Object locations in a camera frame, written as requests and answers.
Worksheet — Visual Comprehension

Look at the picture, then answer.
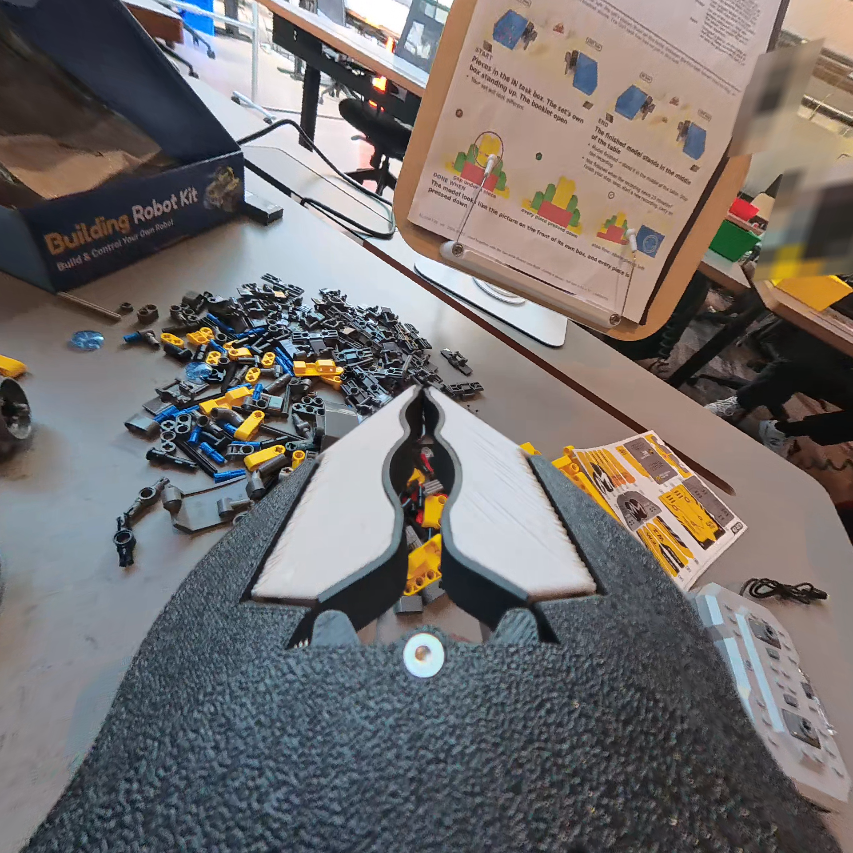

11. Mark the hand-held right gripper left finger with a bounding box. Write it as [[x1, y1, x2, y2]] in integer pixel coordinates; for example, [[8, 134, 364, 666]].
[[251, 385, 423, 630]]

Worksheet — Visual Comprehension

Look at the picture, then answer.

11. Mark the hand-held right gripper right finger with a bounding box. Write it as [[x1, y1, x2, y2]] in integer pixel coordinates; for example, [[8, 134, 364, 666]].
[[424, 385, 598, 630]]

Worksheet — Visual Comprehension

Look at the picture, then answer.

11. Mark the pile of building pieces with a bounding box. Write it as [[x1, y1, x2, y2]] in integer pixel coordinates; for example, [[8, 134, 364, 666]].
[[113, 272, 486, 614]]

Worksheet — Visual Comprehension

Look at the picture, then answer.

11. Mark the yellow toy construction vehicle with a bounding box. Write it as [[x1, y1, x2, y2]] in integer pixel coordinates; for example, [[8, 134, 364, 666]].
[[0, 375, 34, 462]]

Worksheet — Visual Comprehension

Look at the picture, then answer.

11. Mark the stack of long yellow beams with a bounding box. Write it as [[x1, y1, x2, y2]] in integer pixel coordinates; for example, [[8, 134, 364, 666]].
[[520, 440, 621, 527]]

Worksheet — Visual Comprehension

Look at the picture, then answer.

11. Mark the yellow sticker sheet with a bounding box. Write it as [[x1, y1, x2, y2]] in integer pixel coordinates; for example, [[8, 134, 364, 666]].
[[573, 432, 747, 593]]

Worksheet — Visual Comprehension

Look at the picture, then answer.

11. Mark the grey motor hub block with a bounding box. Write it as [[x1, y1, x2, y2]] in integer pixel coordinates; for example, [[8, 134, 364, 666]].
[[690, 583, 850, 810]]

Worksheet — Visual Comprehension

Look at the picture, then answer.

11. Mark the long grey axle rod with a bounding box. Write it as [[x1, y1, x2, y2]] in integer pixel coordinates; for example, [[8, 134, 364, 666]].
[[56, 292, 122, 319]]

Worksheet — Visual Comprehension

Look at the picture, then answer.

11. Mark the green storage bin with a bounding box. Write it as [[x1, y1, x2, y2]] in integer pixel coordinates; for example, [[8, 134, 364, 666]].
[[708, 220, 761, 262]]

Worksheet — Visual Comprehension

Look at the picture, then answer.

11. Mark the printed instruction sheet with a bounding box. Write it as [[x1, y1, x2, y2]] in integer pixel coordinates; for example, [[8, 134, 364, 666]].
[[408, 0, 790, 324]]

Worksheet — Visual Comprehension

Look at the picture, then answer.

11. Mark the blue cardboard kit box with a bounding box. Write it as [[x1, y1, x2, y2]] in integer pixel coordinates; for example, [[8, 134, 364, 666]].
[[0, 0, 247, 294]]

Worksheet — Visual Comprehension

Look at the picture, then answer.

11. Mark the yellow storage bin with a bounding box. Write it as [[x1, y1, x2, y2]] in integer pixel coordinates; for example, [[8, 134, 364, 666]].
[[776, 273, 853, 311]]

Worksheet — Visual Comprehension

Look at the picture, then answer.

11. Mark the black swivel chair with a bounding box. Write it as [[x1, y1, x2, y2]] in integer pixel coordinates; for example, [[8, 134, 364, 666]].
[[339, 96, 414, 197]]

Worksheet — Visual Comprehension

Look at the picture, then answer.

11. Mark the clear plastic bag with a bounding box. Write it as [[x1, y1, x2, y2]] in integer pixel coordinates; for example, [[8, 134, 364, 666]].
[[0, 20, 181, 204]]

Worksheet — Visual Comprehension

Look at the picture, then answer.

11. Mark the dark wooden table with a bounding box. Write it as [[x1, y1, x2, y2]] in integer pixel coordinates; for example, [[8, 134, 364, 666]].
[[256, 0, 430, 144]]

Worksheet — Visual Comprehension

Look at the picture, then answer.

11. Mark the thin black cord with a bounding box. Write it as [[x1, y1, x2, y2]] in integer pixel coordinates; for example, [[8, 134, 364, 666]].
[[740, 576, 829, 606]]

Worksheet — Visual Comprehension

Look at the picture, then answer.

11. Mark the black power cable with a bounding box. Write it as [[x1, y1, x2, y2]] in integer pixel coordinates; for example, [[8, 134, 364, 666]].
[[236, 119, 397, 241]]

